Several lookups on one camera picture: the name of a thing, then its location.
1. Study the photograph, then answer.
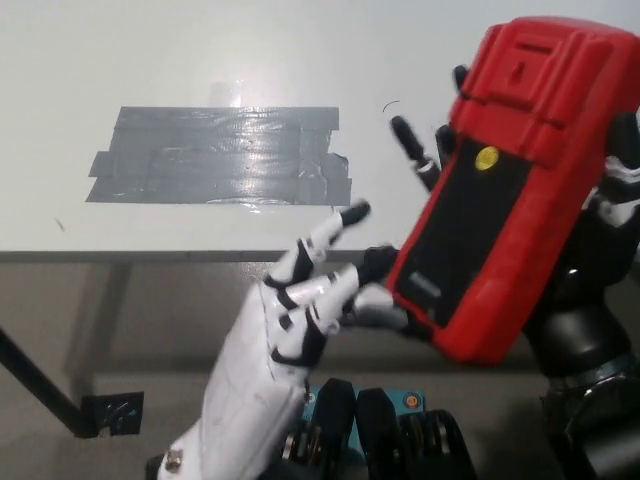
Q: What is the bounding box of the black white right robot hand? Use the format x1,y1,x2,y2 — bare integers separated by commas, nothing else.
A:
389,64,640,381

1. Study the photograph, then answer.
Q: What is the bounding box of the red black digital multimeter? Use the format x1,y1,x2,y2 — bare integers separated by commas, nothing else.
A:
385,16,640,366

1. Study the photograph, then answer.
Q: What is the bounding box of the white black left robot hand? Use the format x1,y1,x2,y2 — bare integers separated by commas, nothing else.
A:
144,199,432,480

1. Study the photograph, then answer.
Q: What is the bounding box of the black table leg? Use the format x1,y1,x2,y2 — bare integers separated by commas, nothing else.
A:
0,327,84,439

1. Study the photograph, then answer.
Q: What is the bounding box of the grey duct tape patch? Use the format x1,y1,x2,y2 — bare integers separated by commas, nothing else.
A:
84,104,353,207

